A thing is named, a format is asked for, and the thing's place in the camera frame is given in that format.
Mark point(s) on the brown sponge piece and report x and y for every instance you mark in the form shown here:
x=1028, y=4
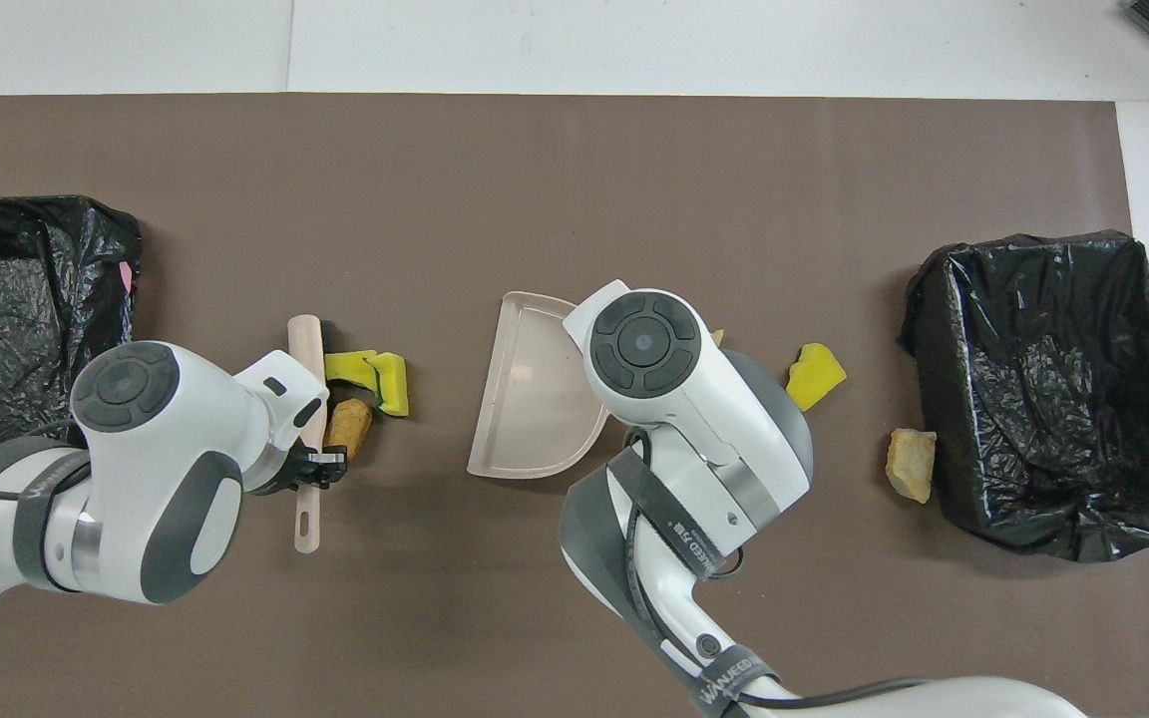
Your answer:
x=347, y=427

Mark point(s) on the beige plastic dustpan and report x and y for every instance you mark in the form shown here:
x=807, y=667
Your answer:
x=535, y=399

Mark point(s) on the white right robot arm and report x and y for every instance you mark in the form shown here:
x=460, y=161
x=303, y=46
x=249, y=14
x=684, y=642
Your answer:
x=694, y=419

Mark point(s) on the large yellow sponge chunk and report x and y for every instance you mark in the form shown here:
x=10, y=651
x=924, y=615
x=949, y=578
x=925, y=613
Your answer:
x=819, y=379

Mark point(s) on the brown paper table mat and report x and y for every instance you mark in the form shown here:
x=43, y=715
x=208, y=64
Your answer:
x=634, y=160

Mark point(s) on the small yellow sponge piece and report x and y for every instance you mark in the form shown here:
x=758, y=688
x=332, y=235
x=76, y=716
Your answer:
x=347, y=367

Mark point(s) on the pale foam chunk orange side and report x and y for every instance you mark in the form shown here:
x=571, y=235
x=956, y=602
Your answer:
x=912, y=464

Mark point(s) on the black bag lined bin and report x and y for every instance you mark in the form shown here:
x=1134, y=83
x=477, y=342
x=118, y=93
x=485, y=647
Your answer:
x=1033, y=349
x=16, y=279

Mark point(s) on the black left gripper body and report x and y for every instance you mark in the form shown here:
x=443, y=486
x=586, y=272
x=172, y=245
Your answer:
x=287, y=474

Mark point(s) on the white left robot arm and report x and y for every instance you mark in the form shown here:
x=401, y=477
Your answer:
x=156, y=449

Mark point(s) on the yellow green sponge piece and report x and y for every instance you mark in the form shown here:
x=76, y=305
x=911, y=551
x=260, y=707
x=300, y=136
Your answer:
x=393, y=384

